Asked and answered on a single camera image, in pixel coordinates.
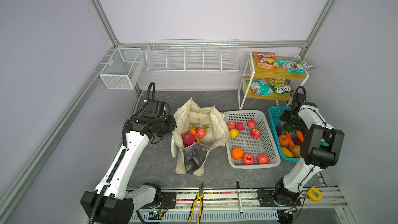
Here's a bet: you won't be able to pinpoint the brown potato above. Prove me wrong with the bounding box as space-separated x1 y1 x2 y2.
291 145 301 158

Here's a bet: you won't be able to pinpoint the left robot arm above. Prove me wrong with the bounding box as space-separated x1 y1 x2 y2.
80 82 177 224

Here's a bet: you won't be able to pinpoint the green Fox's candy bag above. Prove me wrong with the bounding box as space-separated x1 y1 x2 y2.
267 79 294 94

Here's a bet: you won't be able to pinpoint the orange tangerine front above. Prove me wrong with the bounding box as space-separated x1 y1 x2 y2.
231 147 244 160

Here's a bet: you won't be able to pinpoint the yellow black pliers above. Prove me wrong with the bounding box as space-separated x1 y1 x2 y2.
188 182 205 224

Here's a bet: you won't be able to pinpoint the teal red snack bag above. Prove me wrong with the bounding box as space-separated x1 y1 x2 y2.
277 58 314 74

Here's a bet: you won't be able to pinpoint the wooden two-tier shelf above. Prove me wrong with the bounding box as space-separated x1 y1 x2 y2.
237 52 309 110

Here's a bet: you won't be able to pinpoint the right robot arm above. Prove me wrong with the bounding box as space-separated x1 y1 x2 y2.
273 86 345 206

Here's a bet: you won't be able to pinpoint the red apple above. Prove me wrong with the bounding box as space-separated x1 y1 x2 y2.
227 121 236 130
257 154 270 164
195 128 207 139
247 120 257 129
251 128 261 139
243 153 255 165
235 122 245 131

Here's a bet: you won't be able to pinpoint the white plastic fruit basket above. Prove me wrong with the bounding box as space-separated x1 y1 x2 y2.
224 110 281 170

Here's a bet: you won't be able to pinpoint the magenta dragon fruit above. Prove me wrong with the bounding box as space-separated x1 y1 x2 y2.
181 133 198 147

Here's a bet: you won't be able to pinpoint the green bell pepper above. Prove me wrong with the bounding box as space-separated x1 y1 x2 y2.
284 122 296 133

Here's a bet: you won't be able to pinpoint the yellow lemon in white basket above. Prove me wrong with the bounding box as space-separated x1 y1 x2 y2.
230 129 239 139

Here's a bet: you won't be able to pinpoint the small orange pumpkin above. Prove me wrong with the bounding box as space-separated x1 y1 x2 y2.
278 134 290 147

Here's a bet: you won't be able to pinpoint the teal white snack bag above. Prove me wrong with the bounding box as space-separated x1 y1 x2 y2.
246 79 273 96

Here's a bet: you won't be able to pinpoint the small white mesh box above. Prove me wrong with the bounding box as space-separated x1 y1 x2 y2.
99 48 145 90

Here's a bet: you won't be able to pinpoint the yellow tape measure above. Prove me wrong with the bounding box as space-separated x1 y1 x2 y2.
306 186 322 202

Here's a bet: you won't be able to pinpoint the orange snack bag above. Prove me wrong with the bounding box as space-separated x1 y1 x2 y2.
253 52 280 70

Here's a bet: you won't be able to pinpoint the long white wire basket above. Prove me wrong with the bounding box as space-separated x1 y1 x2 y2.
146 39 240 73

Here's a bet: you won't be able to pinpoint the teal plastic vegetable basket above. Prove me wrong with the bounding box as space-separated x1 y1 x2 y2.
268 106 330 162

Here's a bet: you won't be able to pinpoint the yellow squash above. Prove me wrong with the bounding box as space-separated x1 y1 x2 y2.
281 147 294 158

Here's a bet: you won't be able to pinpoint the orange carrot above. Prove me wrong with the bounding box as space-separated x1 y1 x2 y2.
296 131 304 143

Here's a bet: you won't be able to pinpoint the cream canvas grocery bag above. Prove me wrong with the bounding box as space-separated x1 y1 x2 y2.
171 99 230 176

